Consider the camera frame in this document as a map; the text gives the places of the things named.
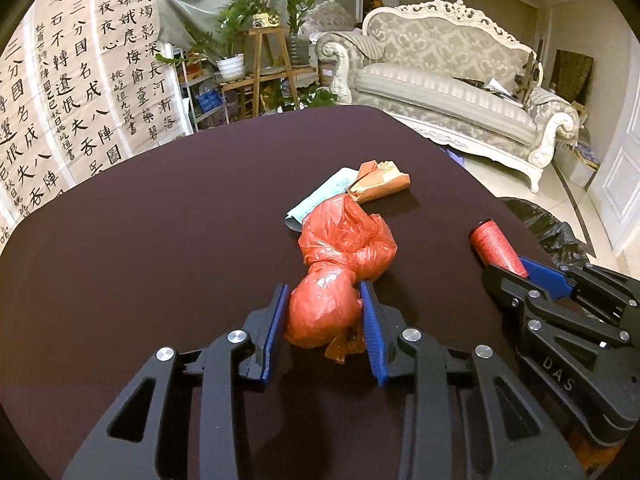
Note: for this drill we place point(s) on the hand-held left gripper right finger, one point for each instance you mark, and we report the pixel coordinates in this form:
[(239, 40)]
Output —
[(375, 335)]

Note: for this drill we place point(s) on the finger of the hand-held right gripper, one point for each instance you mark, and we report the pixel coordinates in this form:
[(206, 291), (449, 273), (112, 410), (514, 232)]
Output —
[(505, 282), (547, 275)]

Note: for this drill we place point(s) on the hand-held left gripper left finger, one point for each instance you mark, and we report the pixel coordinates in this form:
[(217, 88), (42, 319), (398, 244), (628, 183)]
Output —
[(272, 340)]

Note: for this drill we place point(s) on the red thread spool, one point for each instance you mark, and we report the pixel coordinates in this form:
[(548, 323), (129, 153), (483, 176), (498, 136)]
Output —
[(495, 245)]

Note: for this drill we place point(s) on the black garbage bag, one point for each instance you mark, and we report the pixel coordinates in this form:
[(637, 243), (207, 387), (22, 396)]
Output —
[(550, 230)]

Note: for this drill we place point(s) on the orange plastic bag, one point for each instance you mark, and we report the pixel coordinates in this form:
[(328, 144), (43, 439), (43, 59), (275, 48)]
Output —
[(345, 240)]

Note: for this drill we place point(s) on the white door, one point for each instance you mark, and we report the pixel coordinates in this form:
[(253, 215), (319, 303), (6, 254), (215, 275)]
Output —
[(617, 185)]

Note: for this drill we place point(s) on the box with blue print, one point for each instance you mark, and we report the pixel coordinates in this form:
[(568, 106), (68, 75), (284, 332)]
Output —
[(577, 165)]

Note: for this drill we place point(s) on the purple cloth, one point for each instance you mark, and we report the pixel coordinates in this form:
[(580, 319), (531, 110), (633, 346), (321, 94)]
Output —
[(455, 154)]

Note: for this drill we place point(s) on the light blue packet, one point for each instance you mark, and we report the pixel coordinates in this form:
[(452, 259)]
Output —
[(325, 192)]

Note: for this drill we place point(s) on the brown paper wrapper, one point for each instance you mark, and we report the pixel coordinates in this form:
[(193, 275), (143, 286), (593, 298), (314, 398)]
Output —
[(380, 182)]

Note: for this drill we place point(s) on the ornate grey white sofa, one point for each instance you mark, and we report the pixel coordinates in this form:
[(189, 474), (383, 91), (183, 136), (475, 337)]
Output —
[(450, 105)]

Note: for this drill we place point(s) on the white paper sheet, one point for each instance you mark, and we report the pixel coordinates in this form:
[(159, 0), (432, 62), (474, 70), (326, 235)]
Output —
[(500, 86)]

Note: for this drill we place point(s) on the dark woven panel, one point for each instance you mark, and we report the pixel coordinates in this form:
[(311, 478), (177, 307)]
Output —
[(574, 77)]

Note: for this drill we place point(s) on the dark wooden ornament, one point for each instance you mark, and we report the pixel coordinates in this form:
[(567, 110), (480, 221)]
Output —
[(529, 72)]

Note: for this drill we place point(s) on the low leafy green plant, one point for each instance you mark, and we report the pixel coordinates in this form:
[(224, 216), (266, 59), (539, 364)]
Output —
[(310, 97)]

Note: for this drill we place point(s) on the blue plastic crate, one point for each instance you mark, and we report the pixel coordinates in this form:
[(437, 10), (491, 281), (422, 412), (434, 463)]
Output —
[(209, 101)]

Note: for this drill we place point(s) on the metal shelf rack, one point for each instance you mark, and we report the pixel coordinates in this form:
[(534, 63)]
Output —
[(187, 90)]

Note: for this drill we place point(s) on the wooden plant stand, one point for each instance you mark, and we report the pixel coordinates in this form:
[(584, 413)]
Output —
[(260, 72)]

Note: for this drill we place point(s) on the fern in white pot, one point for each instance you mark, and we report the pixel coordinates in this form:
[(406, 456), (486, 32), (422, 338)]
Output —
[(230, 66)]

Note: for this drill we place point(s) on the grey striped throw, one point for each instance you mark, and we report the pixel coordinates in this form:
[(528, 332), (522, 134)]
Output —
[(360, 45)]

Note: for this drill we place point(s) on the ornate grey armchair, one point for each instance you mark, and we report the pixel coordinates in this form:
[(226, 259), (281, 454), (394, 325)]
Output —
[(330, 15)]

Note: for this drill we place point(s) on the small decorated plant pot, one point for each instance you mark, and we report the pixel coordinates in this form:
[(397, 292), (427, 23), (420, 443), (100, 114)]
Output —
[(265, 20)]

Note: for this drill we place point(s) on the tall dark green potted plant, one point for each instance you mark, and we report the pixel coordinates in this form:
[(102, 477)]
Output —
[(300, 10)]

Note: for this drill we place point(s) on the calligraphy wall hanging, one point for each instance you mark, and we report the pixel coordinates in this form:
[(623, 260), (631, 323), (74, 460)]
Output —
[(75, 85)]

